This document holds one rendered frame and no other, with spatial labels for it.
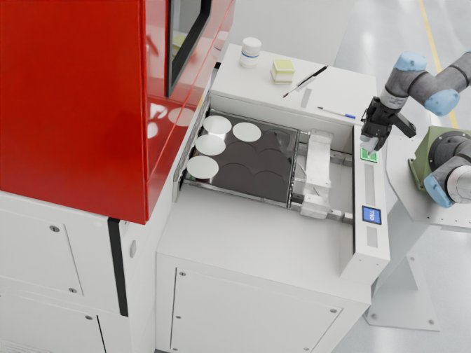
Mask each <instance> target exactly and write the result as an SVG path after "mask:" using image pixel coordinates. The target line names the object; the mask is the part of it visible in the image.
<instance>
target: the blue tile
mask: <svg viewBox="0 0 471 353"><path fill-rule="evenodd" d="M364 219H366V220H369V221H375V222H378V223H380V219H379V211H377V210H374V209H368V208H365V207H364Z"/></svg>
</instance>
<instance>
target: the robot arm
mask: <svg viewBox="0 0 471 353"><path fill-rule="evenodd" d="M427 63H428V61H427V60H426V58H425V57H424V56H423V55H422V54H420V53H417V52H414V51H406V52H403V53H402V54H401V55H400V56H399V58H398V60H397V61H396V63H395V64H394V66H393V69H392V71H391V73H390V75H389V78H388V80H387V82H386V84H385V86H384V88H383V90H382V92H381V94H380V96H379V97H376V96H373V98H372V100H371V102H370V104H369V107H368V108H366V109H365V111H364V113H363V116H362V118H361V120H360V121H361V122H363V123H364V125H363V126H362V129H361V136H360V140H361V141H363V142H362V143H361V144H360V147H361V148H363V149H365V150H368V155H373V154H375V153H376V152H377V151H379V150H380V149H381V148H382V147H383V145H384V143H385V141H386V139H387V138H388V137H389V135H390V132H391V130H392V125H395V126H396V127H397V128H399V129H400V130H401V131H402V132H403V133H404V134H405V135H406V136H408V138H412V137H414V136H416V135H417V134H416V127H415V125H414V124H413V123H411V122H410V121H408V120H407V119H406V118H405V117H404V116H403V115H402V114H401V113H400V111H401V110H402V107H403V106H404V105H405V104H406V102H407V100H408V98H409V96H411V97H412V98H413V99H415V100H416V101H417V102H418V103H419V104H421V105H422V106H424V108H425V109H426V110H428V111H430V112H432V113H433V114H435V115H436V116H439V117H442V116H445V115H447V114H448V113H450V112H451V111H452V109H454V108H455V107H456V106H457V104H458V103H459V101H460V95H459V93H461V92H462V91H464V89H466V88H467V87H469V86H471V50H470V51H467V52H466V53H464V54H463V55H462V56H461V57H460V58H458V59H457V60H456V61H455V62H453V63H452V64H450V65H449V66H448V67H447V68H445V69H444V70H442V71H441V72H439V73H438V74H437V75H436V76H433V75H432V74H431V73H429V72H428V71H426V70H425V68H426V65H427ZM365 113H366V118H363V117H364V115H365ZM434 161H435V166H436V168H437V169H436V170H435V171H434V172H433V173H430V175H429V176H427V177H426V178H425V179H424V186H425V188H426V190H427V192H428V193H429V194H430V196H431V197H432V198H433V200H434V201H435V202H436V203H437V204H439V205H440V206H441V207H443V208H445V209H448V208H450V207H452V206H453V205H454V204H456V203H460V204H470V203H471V140H470V139H467V138H465V137H461V136H453V137H447V138H446V139H444V140H442V141H441V142H440V143H439V144H438V146H437V148H436V149H435V154H434Z"/></svg>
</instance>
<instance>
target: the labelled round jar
mask: <svg viewBox="0 0 471 353"><path fill-rule="evenodd" d="M260 48H261V41H260V40H258V39H256V38H251V37H249V38H246V39H244V40H243V46H242V50H241V55H240V64H241V65H242V66H243V67H245V68H248V69H252V68H255V67H256V66H257V62H258V59H259V52H260Z"/></svg>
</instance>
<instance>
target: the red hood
mask: <svg viewBox="0 0 471 353"><path fill-rule="evenodd" d="M235 6H236V0H0V191H5V192H8V193H13V194H16V195H22V196H25V197H29V198H34V199H37V200H42V201H46V202H51V203H54V204H57V205H62V206H65V207H71V208H74V209H80V210H83V211H86V212H91V213H94V214H100V215H103V216H108V217H111V218H115V219H120V220H124V221H129V222H132V223H137V224H140V225H143V226H145V225H146V222H147V221H149V219H150V218H151V215H152V213H153V210H154V208H155V206H156V203H157V201H158V198H159V196H160V194H161V191H162V189H163V187H164V185H165V182H166V179H167V177H168V174H169V173H170V170H171V168H172V165H173V163H174V161H175V158H176V156H177V154H178V151H179V149H180V146H181V145H182V142H183V140H184V137H185V135H186V132H187V130H188V128H189V126H190V123H191V121H192V118H193V116H194V113H195V112H196V109H197V107H198V104H199V102H200V99H201V97H202V95H203V93H204V90H205V87H206V85H207V82H208V81H209V79H210V76H211V74H212V71H213V69H214V66H215V64H216V62H217V59H218V57H219V54H220V52H221V49H222V48H223V45H224V43H225V40H226V38H227V36H228V33H229V31H230V29H231V26H232V24H233V16H234V11H235Z"/></svg>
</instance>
